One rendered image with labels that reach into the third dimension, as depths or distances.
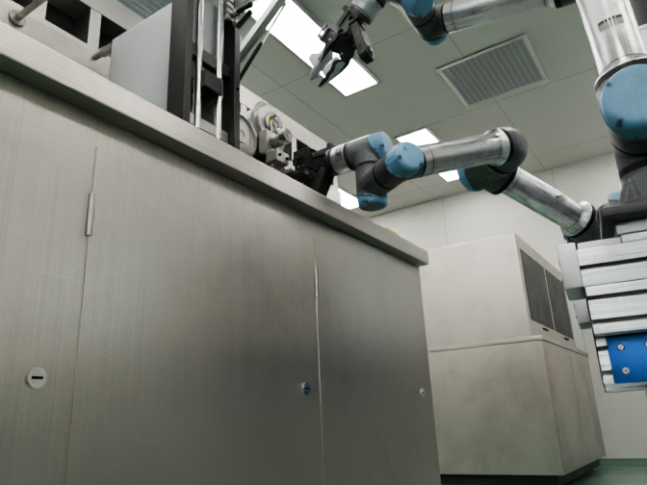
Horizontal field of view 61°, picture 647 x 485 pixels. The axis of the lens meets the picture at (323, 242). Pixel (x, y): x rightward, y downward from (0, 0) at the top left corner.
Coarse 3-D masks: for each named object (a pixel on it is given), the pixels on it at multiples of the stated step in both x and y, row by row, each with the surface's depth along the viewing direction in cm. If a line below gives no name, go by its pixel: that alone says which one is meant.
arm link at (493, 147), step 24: (408, 144) 122; (432, 144) 129; (456, 144) 131; (480, 144) 134; (504, 144) 137; (384, 168) 125; (408, 168) 121; (432, 168) 127; (456, 168) 133; (504, 168) 146
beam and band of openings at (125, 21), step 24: (24, 0) 141; (48, 0) 149; (72, 0) 149; (96, 0) 154; (48, 24) 140; (72, 24) 155; (96, 24) 153; (120, 24) 160; (96, 48) 151; (240, 96) 201; (288, 120) 225; (288, 144) 225; (312, 144) 237
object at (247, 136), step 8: (240, 120) 143; (248, 120) 145; (240, 128) 142; (248, 128) 146; (240, 136) 141; (248, 136) 145; (256, 136) 147; (240, 144) 141; (248, 144) 144; (256, 144) 146; (248, 152) 143
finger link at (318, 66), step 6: (312, 54) 147; (318, 54) 146; (330, 54) 144; (312, 60) 147; (318, 60) 144; (324, 60) 144; (330, 60) 145; (318, 66) 144; (312, 72) 145; (318, 72) 145; (312, 78) 146
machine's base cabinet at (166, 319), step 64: (0, 128) 61; (64, 128) 68; (0, 192) 60; (64, 192) 66; (128, 192) 74; (192, 192) 84; (256, 192) 98; (0, 256) 59; (64, 256) 65; (128, 256) 72; (192, 256) 82; (256, 256) 94; (320, 256) 111; (384, 256) 136; (0, 320) 57; (64, 320) 63; (128, 320) 70; (192, 320) 79; (256, 320) 91; (320, 320) 106; (384, 320) 129; (0, 384) 56; (64, 384) 61; (128, 384) 68; (192, 384) 77; (256, 384) 88; (320, 384) 102; (384, 384) 122; (0, 448) 55; (64, 448) 60; (128, 448) 66; (192, 448) 74; (256, 448) 84; (320, 448) 98; (384, 448) 116
